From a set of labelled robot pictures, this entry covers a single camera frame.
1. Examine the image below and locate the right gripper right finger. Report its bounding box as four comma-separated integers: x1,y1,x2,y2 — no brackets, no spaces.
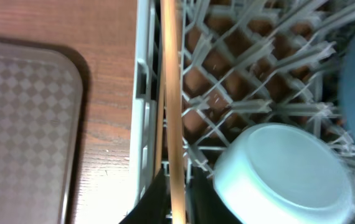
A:
191,167,241,224

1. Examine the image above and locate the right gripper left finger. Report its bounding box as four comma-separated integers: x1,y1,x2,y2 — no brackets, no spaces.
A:
120,169,169,224

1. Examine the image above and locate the light blue bowl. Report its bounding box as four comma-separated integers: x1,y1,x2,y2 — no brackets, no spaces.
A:
213,123,355,223

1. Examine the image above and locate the wooden chopstick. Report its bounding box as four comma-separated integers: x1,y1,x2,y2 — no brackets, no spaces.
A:
161,0,186,224
154,61,165,175

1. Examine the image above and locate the grey dishwasher rack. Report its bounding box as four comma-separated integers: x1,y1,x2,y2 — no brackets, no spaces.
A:
129,0,355,224

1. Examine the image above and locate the dark brown serving tray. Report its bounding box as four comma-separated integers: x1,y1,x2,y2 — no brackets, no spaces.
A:
0,43,83,223

